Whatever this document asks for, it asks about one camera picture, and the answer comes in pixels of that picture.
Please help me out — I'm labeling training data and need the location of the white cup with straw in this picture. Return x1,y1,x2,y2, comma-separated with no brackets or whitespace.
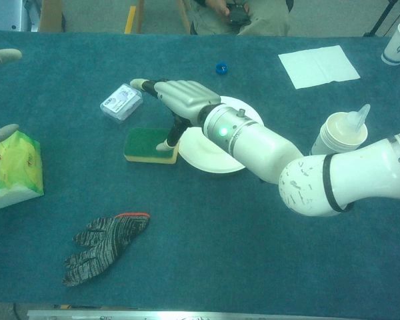
310,111,369,157

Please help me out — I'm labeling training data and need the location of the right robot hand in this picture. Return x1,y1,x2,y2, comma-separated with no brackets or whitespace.
129,78,221,151

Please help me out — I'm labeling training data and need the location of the white paper napkin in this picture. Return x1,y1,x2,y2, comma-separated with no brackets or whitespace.
278,45,361,90

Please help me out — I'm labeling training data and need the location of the grey metal cabinet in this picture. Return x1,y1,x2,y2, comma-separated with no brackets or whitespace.
0,0,43,33

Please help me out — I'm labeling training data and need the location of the seated person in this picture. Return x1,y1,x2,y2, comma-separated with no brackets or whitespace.
189,0,291,37

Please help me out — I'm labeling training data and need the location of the clear box purple label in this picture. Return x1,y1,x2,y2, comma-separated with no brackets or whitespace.
99,83,144,125

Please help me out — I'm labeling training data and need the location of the green yellow sponge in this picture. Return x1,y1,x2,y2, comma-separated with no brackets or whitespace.
124,127,181,165

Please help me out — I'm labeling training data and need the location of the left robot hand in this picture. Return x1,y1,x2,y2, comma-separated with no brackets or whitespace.
0,48,23,146

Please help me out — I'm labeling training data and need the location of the white round plate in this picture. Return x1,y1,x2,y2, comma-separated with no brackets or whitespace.
179,95,265,174

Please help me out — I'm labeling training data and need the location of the paper cup blue logo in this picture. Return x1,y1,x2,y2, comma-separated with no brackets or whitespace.
381,20,400,67

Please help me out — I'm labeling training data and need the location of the yellow wooden post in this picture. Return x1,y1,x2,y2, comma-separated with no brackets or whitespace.
124,0,144,34

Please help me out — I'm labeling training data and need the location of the black handheld device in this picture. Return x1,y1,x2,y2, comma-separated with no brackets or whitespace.
226,11,251,25

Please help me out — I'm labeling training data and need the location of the black tripod leg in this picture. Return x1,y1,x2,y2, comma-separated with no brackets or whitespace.
363,0,399,37

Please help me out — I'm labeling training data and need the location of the yellow green tissue pack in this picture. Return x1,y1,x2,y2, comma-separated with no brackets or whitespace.
0,129,45,210

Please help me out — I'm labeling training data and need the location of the aluminium table rail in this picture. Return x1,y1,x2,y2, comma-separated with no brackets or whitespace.
27,309,400,320

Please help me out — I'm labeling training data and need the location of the brown cardboard box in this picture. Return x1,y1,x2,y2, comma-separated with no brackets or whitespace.
38,0,66,33

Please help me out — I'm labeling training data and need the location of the grey striped work glove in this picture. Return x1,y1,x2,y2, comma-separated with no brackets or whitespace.
61,211,151,287

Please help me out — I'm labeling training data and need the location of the plain wooden post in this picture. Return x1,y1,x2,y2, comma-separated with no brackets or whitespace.
176,0,191,34

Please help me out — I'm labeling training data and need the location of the clear plastic tube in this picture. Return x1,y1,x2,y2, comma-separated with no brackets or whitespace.
345,103,371,134

